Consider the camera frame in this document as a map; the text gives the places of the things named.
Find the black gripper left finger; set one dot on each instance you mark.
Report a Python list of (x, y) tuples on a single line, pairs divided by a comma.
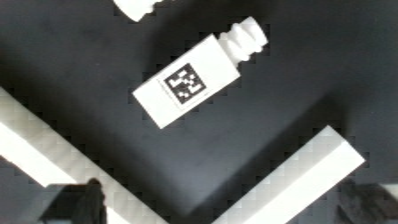
[(76, 207)]

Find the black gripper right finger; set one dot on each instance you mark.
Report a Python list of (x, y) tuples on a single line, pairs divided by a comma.
[(368, 204)]

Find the white table leg with tag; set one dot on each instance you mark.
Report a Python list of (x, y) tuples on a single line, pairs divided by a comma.
[(199, 73)]

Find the white right fence rail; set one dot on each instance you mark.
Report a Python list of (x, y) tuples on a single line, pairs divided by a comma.
[(298, 181)]

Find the white fence rail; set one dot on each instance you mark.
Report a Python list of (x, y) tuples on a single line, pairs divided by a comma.
[(50, 160), (298, 181)]

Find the white front fence rail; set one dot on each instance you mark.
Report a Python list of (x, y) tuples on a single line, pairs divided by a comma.
[(50, 160)]

